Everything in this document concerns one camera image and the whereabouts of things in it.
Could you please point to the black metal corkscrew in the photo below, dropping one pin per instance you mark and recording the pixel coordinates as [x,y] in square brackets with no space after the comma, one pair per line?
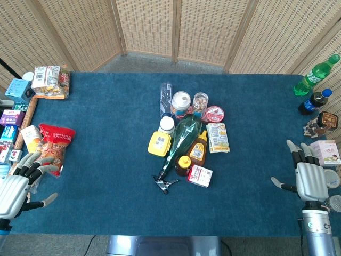
[163,184]

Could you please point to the woven bamboo folding screen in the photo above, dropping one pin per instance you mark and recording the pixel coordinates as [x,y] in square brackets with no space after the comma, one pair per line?
[146,26]

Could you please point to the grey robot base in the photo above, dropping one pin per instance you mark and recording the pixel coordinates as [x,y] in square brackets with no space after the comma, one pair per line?
[162,246]

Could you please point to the white and red box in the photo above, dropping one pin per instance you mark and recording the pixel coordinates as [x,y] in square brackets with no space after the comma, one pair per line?
[200,176]

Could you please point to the brown lidded box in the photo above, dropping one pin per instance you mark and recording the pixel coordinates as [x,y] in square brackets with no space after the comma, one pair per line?
[329,119]

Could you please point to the white box with flower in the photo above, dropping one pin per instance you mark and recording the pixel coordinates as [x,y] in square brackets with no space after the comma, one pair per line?
[15,155]

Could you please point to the small green black box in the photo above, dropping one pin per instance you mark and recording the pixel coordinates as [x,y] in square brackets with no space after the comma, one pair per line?
[20,107]

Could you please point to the bag of dark candies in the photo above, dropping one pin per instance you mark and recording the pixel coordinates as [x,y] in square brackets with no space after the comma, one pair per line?
[313,129]

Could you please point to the snack jar with white lid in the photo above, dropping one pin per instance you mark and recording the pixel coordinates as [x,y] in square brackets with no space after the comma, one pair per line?
[181,102]

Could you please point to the clear plastic water bottle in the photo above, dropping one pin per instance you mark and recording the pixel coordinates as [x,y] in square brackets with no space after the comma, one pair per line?
[165,98]

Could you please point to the white and orange carton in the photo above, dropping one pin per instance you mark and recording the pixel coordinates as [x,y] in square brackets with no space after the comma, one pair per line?
[30,136]

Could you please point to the yellow lidded box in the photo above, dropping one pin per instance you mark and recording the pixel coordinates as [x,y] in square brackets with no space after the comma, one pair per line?
[159,144]

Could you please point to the blue carpet table cover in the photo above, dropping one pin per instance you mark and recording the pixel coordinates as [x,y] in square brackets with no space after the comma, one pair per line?
[112,160]

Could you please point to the dark cola bottle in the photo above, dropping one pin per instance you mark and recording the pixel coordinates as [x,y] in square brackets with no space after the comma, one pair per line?
[313,102]

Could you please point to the green glass bottle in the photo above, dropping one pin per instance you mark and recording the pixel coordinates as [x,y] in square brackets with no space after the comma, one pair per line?
[185,133]

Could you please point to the tall honey squeeze bottle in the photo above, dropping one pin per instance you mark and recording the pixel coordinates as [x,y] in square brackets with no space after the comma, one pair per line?
[197,152]

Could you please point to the light blue box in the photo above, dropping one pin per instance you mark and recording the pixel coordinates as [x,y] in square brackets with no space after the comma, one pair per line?
[17,89]

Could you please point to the small amber jar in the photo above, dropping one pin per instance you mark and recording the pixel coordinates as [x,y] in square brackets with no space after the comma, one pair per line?
[183,165]

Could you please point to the box with red fruit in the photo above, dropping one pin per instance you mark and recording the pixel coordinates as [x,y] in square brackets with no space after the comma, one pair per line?
[5,150]

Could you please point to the snack bag with white label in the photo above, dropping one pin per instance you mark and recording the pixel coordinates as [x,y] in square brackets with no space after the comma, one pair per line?
[49,80]

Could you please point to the green soda bottle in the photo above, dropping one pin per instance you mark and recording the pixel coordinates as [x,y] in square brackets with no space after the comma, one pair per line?
[314,74]

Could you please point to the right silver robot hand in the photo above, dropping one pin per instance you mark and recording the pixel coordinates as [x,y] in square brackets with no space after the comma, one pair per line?
[311,181]

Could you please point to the clear round container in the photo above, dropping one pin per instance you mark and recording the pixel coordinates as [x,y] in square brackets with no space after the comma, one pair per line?
[333,178]

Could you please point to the blue and white box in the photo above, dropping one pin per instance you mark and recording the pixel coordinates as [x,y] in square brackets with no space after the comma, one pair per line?
[9,134]

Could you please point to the pale printed snack packet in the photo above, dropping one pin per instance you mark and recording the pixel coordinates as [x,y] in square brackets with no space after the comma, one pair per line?
[218,137]

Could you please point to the wooden rail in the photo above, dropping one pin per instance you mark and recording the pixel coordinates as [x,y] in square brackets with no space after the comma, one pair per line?
[28,117]

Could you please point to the white round container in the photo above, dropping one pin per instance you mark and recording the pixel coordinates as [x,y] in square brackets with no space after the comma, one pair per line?
[28,76]

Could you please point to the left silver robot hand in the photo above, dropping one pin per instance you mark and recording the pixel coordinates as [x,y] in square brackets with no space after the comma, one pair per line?
[13,192]

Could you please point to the pale blue packet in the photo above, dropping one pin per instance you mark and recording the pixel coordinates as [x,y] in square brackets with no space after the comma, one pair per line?
[4,169]

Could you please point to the purple box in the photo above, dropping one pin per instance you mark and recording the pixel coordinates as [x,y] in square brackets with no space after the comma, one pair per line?
[12,117]

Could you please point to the red lidded round cup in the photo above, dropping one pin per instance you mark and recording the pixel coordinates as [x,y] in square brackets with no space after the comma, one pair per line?
[215,113]

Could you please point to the red snack bag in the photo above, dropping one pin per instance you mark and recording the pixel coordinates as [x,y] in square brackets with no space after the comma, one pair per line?
[57,144]

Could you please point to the clear glass jar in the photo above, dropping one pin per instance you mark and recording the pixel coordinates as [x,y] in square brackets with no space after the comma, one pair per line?
[335,204]

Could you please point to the bottle with white cap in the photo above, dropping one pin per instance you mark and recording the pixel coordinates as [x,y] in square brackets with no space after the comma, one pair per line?
[166,125]

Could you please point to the clear jar of nuts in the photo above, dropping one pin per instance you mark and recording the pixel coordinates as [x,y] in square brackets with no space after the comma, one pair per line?
[200,102]

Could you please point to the pink and white box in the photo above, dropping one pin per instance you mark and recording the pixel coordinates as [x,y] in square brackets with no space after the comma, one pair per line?
[327,153]

